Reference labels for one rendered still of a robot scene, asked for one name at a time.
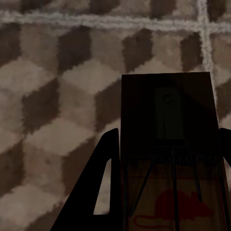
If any mousetrap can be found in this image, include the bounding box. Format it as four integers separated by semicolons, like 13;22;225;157
120;72;231;231

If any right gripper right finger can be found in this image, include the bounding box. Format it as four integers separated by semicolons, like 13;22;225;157
219;128;231;167

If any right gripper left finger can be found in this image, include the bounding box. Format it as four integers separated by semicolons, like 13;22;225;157
50;128;123;231

